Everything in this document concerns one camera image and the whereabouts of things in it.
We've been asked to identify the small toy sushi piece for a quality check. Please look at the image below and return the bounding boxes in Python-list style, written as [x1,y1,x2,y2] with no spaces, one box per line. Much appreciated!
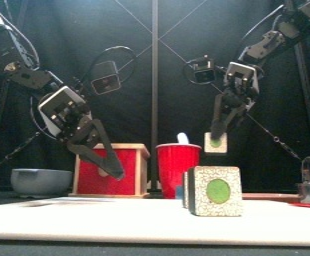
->
[203,131,230,155]

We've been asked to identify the white cutting board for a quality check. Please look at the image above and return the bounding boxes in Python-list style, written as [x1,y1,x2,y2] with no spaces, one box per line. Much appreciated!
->
[0,195,310,248]

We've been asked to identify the large toy sushi roll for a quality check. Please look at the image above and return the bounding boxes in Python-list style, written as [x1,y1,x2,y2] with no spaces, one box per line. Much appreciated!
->
[187,165,244,218]

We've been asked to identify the red plate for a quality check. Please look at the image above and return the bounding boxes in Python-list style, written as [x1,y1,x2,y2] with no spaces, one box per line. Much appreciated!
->
[240,192,310,210]

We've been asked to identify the red wooden box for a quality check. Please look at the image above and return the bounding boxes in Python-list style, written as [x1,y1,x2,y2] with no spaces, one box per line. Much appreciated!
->
[68,142,151,199]

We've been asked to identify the grey bowl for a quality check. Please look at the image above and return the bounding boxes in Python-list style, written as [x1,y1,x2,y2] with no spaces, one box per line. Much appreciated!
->
[9,167,75,198]

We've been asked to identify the red plastic cup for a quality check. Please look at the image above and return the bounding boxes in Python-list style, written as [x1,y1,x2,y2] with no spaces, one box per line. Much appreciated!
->
[155,142,203,200]

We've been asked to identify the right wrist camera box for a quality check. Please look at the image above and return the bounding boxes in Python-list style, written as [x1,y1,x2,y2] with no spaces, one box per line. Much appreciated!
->
[189,57,218,84]

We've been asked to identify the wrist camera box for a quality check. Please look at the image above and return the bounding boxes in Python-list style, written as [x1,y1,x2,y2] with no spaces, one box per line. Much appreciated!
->
[189,57,218,84]
[89,60,123,96]

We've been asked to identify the white knife handle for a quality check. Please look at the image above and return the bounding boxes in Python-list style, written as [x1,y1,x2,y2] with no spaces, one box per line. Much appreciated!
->
[175,132,191,146]

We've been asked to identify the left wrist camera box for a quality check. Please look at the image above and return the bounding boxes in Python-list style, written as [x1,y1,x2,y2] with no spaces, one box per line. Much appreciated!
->
[89,60,123,96]

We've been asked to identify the vertical metal frame pole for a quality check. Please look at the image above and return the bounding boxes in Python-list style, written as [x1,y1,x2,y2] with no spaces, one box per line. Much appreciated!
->
[149,0,160,194]

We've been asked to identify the black left camera cable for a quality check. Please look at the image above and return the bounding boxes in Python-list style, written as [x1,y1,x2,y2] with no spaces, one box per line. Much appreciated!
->
[83,45,139,88]

